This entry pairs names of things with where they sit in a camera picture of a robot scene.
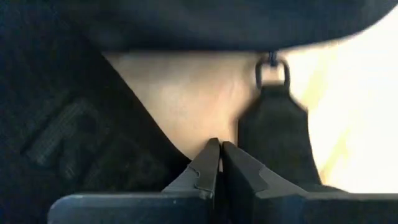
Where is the black backpack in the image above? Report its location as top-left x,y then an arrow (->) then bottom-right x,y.
0,0 -> 398,224

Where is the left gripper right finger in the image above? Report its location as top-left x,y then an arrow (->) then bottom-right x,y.
222,141 -> 308,200

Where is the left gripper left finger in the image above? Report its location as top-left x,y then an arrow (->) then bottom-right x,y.
161,137 -> 222,200

